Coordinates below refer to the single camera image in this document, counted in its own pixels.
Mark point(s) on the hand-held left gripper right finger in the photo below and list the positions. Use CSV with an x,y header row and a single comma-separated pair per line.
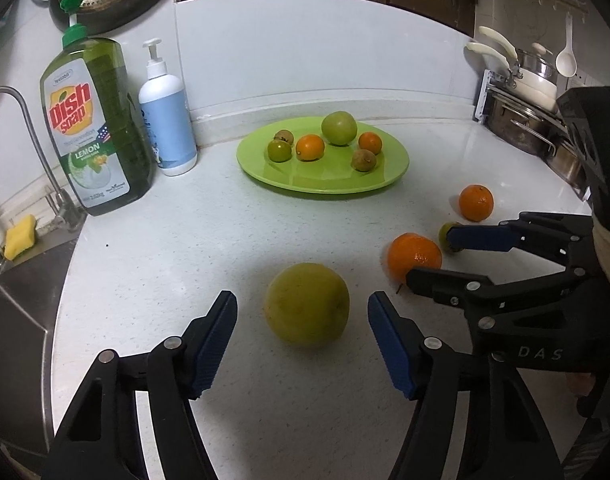
x,y
392,345

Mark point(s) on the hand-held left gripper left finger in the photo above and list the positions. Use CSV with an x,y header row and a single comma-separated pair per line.
x,y
210,350

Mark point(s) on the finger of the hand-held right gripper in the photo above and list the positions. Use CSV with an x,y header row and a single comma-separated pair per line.
x,y
480,237
435,282

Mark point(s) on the orange tangerine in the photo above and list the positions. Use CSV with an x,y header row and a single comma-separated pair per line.
x,y
476,203
412,255
370,142
310,148

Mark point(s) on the small dark green tomato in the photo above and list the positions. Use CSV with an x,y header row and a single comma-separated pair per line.
x,y
444,234

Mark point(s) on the yellow-green apple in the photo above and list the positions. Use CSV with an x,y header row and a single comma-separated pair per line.
x,y
306,305

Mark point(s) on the small brown fruit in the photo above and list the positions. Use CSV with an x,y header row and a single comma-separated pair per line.
x,y
284,136
363,160

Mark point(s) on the green plate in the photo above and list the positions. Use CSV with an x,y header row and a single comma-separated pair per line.
x,y
325,177

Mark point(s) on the light green apple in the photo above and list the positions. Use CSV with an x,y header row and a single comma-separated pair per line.
x,y
339,128

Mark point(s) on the steel pot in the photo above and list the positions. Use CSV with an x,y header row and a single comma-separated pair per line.
x,y
567,162
520,122

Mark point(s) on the metal dish rack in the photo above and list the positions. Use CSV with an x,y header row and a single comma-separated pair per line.
x,y
485,100

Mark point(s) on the steel sink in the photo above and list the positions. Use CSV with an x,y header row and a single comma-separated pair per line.
x,y
20,340

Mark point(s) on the white ladle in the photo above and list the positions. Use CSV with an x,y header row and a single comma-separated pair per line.
x,y
566,62

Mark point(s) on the yellow sponge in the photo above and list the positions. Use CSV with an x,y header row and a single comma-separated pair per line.
x,y
20,236

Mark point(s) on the white blue pump bottle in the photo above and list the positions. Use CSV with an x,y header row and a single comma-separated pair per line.
x,y
167,120

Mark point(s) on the green dish soap bottle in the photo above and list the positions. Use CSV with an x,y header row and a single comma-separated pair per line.
x,y
95,130

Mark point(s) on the thin chrome faucet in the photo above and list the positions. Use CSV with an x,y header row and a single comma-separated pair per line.
x,y
35,130

